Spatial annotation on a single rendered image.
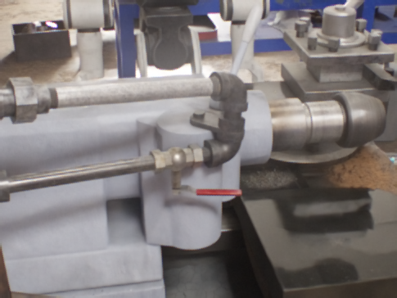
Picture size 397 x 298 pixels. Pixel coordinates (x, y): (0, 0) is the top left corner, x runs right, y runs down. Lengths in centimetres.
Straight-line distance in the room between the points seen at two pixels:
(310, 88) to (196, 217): 44
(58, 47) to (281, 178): 366
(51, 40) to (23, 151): 383
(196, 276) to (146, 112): 47
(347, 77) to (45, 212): 64
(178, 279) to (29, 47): 359
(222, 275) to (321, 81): 42
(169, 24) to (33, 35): 298
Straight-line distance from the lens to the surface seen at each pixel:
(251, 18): 82
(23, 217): 84
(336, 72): 118
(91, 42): 171
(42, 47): 464
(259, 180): 110
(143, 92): 66
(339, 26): 116
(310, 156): 115
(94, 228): 83
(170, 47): 170
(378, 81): 116
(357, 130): 93
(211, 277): 119
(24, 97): 60
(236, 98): 72
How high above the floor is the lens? 148
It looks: 28 degrees down
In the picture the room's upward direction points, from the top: straight up
